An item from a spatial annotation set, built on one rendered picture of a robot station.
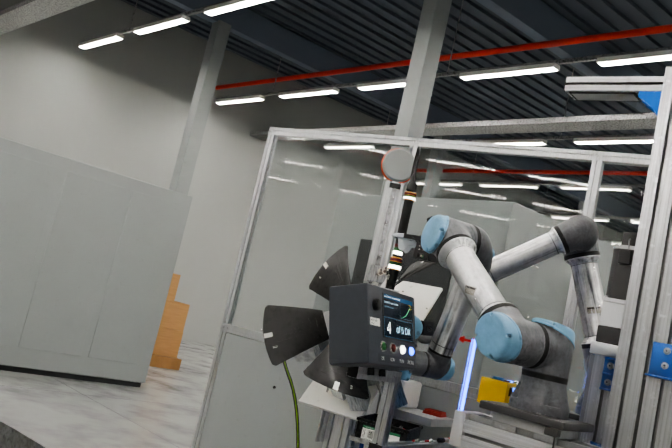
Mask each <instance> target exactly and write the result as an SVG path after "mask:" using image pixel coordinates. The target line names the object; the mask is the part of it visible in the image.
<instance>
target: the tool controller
mask: <svg viewBox="0 0 672 448"><path fill-rule="evenodd" d="M384 316H387V317H391V318H394V338H389V337H385V336H384ZM381 341H385V343H386V344H387V349H386V351H385V352H382V351H381V349H380V343H381ZM391 343H394V344H395V345H396V351H395V353H393V354H392V353H391V351H390V344H391ZM401 344H402V345H404V347H405V349H406V351H405V353H404V355H401V354H400V352H399V346H400V345H401ZM409 346H412V348H413V349H414V354H413V356H412V357H410V356H409V354H408V347H409ZM329 364H330V365H334V366H342V367H366V368H367V375H374V369H379V377H386V370H388V371H405V370H415V369H416V349H415V313H414V298H413V297H410V296H407V295H404V294H400V293H397V292H394V291H391V290H388V289H385V288H381V287H378V286H375V285H372V284H369V283H360V284H350V285H341V286H332V287H330V288H329Z"/></svg>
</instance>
